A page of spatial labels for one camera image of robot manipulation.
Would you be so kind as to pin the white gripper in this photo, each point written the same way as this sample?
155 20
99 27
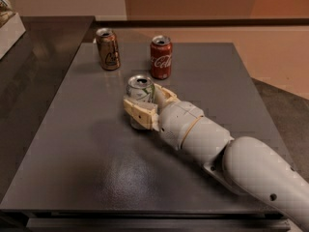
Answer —
178 121

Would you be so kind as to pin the white green 7up can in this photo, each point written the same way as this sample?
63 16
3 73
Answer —
141 90

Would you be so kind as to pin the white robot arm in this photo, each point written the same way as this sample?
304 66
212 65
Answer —
243 165

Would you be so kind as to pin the red Coca-Cola can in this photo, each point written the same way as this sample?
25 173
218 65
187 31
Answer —
161 57

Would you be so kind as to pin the gold brown soda can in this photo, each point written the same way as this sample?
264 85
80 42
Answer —
108 50

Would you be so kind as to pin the dark side counter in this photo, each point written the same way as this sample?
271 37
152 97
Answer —
30 75

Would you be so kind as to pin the white box on counter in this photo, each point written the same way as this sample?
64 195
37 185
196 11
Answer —
11 27

